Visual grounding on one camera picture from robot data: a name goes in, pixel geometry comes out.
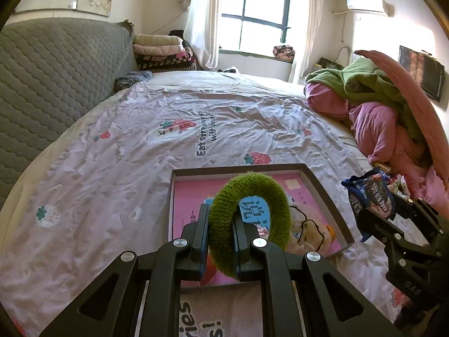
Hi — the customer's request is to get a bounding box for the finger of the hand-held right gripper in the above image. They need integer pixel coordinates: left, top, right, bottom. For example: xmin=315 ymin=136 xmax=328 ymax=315
xmin=358 ymin=211 xmax=443 ymax=258
xmin=395 ymin=197 xmax=448 ymax=236

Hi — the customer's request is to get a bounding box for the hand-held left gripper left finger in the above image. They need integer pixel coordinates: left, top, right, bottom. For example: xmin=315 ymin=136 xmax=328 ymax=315
xmin=38 ymin=202 xmax=211 ymax=337

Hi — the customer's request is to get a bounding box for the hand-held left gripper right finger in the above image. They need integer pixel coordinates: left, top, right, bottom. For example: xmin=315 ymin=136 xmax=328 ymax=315
xmin=232 ymin=214 xmax=404 ymax=337

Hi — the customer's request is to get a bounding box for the blue snack packet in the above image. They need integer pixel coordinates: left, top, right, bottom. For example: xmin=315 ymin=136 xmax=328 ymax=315
xmin=342 ymin=168 xmax=398 ymax=220

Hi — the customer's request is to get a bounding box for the green knitted ring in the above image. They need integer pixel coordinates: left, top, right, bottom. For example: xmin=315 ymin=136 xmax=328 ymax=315
xmin=208 ymin=172 xmax=292 ymax=282

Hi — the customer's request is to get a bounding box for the shallow grey cardboard box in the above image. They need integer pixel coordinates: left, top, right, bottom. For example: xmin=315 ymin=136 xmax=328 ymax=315
xmin=168 ymin=163 xmax=355 ymax=288

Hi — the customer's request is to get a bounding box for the white pouch with bear outline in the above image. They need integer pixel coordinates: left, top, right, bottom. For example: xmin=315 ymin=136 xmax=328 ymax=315
xmin=286 ymin=205 xmax=334 ymax=253

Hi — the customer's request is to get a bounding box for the pink and blue book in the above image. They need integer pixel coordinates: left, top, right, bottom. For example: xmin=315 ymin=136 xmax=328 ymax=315
xmin=174 ymin=170 xmax=346 ymax=286

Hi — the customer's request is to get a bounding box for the small snack bag by blankets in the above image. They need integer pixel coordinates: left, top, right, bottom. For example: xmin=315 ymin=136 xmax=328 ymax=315
xmin=386 ymin=174 xmax=410 ymax=198

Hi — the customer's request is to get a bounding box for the pink quilt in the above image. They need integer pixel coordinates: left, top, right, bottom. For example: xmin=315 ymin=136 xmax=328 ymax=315
xmin=304 ymin=50 xmax=449 ymax=218

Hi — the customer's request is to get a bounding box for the strawberry print bed sheet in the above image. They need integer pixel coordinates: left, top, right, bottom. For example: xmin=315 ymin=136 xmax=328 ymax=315
xmin=0 ymin=70 xmax=414 ymax=337

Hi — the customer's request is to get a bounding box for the green blanket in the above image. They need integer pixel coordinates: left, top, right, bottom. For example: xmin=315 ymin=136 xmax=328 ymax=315
xmin=305 ymin=58 xmax=427 ymax=142

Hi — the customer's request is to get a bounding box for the dark patterned cushion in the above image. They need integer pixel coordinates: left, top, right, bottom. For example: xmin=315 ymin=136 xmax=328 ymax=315
xmin=115 ymin=71 xmax=154 ymax=91

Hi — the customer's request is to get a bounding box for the dark patterned folded blanket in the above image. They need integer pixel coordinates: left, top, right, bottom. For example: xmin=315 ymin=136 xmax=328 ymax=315
xmin=135 ymin=52 xmax=198 ymax=73

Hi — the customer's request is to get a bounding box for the pink folded blanket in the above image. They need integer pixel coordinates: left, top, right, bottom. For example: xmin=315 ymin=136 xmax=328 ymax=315
xmin=134 ymin=44 xmax=191 ymax=57

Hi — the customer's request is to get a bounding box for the pink patterned bag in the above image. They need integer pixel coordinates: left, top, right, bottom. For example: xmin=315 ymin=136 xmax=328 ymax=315
xmin=273 ymin=45 xmax=296 ymax=60

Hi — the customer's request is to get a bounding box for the cream folded blanket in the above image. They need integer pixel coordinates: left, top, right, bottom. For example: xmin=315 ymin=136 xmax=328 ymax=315
xmin=133 ymin=34 xmax=185 ymax=47

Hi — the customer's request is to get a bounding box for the white curtain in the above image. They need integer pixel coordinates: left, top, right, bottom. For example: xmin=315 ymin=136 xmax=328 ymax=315
xmin=288 ymin=0 xmax=326 ymax=85
xmin=184 ymin=0 xmax=248 ymax=71

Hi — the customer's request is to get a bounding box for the grey quilted headboard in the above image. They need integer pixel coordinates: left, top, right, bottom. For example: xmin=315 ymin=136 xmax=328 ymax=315
xmin=0 ymin=17 xmax=139 ymax=211

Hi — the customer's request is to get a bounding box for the white air conditioner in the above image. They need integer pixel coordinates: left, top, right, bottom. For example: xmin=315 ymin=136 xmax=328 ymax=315
xmin=347 ymin=0 xmax=394 ymax=18

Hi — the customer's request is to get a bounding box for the window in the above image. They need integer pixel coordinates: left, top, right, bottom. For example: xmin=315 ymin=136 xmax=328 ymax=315
xmin=219 ymin=0 xmax=296 ymax=56

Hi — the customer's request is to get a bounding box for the wall television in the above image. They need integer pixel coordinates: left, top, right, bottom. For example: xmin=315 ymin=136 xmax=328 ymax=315
xmin=398 ymin=45 xmax=446 ymax=103

